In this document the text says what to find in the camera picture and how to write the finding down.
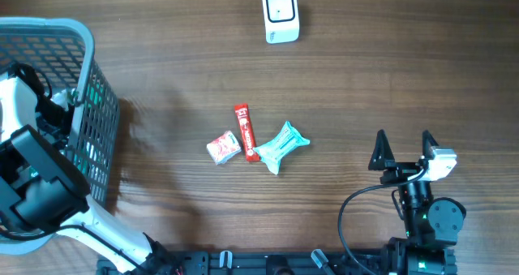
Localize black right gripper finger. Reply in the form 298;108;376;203
368;130;395;170
422;130;439;159

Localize teal wet wipes pack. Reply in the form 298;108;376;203
253;121;311;175

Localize red stick sachet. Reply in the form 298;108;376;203
234;103;260;162

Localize red white snack packet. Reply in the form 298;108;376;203
206;131;242;165

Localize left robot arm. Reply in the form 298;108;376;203
1;62;182;274

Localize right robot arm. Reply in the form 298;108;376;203
368;130;466;274

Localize white barcode scanner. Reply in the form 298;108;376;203
262;0;300;45

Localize grey plastic mesh basket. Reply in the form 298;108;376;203
1;17;119;256

